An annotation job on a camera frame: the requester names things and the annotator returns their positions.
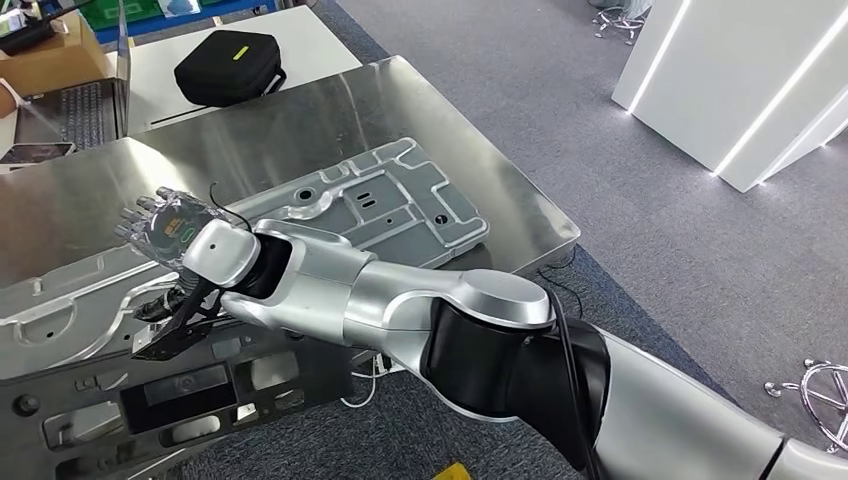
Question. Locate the black device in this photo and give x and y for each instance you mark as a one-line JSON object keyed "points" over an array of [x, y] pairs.
{"points": [[26, 40]]}

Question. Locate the white lit display plinth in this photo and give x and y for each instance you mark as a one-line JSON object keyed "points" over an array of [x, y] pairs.
{"points": [[696, 79]]}

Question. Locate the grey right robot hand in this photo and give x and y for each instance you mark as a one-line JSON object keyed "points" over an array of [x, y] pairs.
{"points": [[166, 228]]}

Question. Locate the black licence plate frame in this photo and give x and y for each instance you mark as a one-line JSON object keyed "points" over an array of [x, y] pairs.
{"points": [[324, 378]]}

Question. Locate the silver laptop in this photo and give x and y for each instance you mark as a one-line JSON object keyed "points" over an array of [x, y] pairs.
{"points": [[73, 112]]}

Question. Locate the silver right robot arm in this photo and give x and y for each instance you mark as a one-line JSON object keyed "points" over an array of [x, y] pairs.
{"points": [[318, 291]]}

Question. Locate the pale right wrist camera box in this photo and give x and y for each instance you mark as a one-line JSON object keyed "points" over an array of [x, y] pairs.
{"points": [[142, 343]]}

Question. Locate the stainless steel workbench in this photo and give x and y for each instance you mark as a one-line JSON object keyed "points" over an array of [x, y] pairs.
{"points": [[298, 126]]}

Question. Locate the blue metal rail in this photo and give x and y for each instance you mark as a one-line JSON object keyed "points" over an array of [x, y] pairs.
{"points": [[212, 14]]}

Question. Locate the black right wrist camera bracket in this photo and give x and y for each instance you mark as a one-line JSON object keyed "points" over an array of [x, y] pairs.
{"points": [[179, 338]]}

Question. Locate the grey stamped metal panel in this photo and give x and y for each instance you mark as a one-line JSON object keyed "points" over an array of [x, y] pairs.
{"points": [[397, 205]]}

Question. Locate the chrome stool base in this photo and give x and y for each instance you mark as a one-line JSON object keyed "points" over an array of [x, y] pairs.
{"points": [[619, 20]]}

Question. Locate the brown cardboard box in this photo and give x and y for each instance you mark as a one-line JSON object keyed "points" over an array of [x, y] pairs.
{"points": [[53, 66]]}

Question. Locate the black zip case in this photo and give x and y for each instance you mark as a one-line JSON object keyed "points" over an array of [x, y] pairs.
{"points": [[225, 73]]}

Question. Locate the black seat chrome stool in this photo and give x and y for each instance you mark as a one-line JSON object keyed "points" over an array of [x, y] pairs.
{"points": [[772, 389]]}

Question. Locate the green sheet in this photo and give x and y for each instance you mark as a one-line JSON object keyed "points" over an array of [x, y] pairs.
{"points": [[126, 13]]}

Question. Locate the dark flat phone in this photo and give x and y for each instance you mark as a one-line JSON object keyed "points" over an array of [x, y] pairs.
{"points": [[36, 154]]}

